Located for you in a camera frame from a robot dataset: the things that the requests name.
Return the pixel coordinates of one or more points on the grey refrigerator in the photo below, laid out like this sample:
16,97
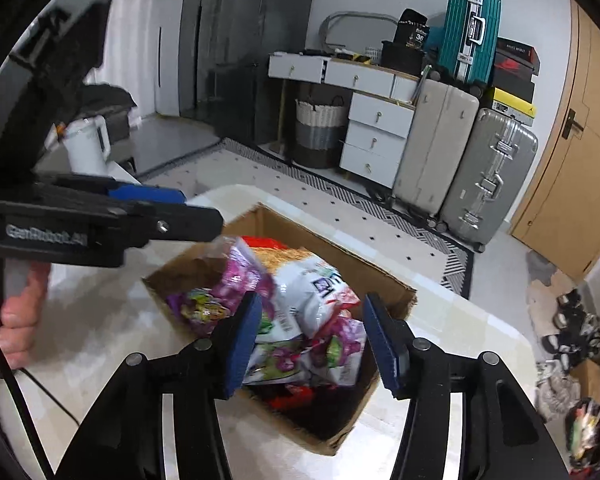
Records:
265,60

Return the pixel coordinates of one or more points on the silver suitcase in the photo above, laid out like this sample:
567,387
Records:
490,180

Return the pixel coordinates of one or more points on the oval grey framed mirror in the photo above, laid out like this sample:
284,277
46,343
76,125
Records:
330,22

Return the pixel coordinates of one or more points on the small brown cardboard carton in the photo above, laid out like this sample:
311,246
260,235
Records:
587,380

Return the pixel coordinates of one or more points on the black storage box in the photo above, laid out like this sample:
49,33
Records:
402,57

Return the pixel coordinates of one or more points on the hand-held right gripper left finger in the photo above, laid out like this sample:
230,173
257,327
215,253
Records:
242,345

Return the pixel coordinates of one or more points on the red and black shoe box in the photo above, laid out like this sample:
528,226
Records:
515,67

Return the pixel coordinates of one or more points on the wooden door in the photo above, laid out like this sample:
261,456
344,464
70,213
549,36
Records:
570,200

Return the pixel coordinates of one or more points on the beige suitcase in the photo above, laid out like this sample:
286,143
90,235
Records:
435,150

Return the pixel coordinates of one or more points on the pile of assorted snack packets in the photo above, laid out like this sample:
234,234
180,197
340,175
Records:
310,300

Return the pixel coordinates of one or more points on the woven laundry basket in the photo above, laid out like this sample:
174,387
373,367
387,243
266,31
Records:
320,135

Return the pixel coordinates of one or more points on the pile of shoes on floor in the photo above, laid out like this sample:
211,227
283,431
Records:
575,330

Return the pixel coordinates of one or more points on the dark glass cabinet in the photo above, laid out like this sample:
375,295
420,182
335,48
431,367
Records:
205,35

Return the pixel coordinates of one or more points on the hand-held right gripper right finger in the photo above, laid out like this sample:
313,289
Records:
385,345

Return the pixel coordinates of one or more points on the black paper bag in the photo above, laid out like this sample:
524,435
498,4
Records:
411,27

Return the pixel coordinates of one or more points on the flat black shoe box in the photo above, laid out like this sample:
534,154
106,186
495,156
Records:
517,49

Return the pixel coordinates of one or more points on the brown cardboard box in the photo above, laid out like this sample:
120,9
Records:
330,425

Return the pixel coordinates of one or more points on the yellow and black shoe box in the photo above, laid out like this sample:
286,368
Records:
515,107

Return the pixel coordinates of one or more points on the white drawer cabinet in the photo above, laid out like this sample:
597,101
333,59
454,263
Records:
375,135

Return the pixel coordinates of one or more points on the dark cloth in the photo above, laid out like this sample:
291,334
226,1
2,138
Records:
110,100

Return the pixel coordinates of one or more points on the person's left hand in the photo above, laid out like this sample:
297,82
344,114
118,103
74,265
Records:
25,320

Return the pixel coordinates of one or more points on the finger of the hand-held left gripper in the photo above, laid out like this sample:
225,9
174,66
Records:
145,195
185,225

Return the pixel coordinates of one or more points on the checked tablecloth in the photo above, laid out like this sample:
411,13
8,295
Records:
455,330

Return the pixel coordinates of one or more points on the teal suitcase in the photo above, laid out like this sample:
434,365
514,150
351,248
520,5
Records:
460,25

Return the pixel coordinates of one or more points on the white kettle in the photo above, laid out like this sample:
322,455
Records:
85,147

